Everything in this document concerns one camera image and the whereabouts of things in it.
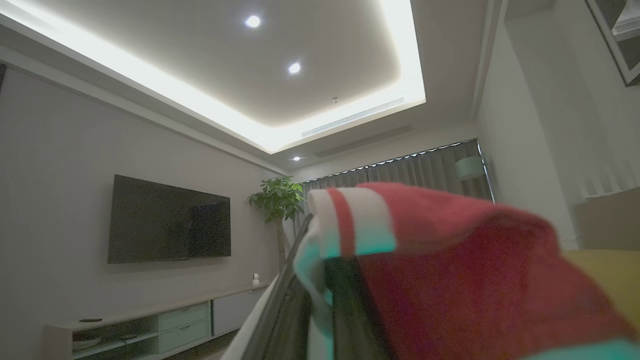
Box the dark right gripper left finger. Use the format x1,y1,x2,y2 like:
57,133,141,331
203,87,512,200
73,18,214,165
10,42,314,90
240,214,316,360

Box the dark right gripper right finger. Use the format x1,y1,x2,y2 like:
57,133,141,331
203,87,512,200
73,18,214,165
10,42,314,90
324,257,396,360

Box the red garment thin white stripes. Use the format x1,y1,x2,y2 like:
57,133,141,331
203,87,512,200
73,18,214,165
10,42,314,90
292,182,640,360

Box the white mint TV cabinet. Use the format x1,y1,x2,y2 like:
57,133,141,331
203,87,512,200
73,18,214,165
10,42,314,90
44,282,273,360

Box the green leafy houseplant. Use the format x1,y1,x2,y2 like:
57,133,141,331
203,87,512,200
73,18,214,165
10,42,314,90
247,176,305,267

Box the grey pleated curtain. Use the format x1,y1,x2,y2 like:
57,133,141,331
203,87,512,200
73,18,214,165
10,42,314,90
290,139,496,236

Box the mint lamp shade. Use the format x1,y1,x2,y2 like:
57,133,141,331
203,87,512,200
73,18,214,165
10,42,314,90
455,156,486,181

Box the white bowl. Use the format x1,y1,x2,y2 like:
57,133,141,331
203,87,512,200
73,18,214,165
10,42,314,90
72,336,104,351

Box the yellow sofa backrest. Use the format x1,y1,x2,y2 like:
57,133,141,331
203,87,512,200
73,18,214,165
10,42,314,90
562,249,640,333

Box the black wall television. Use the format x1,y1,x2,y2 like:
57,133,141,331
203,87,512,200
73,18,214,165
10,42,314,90
107,174,232,265

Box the white wall shelf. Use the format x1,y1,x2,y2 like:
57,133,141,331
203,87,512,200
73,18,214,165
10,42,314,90
585,0,640,87

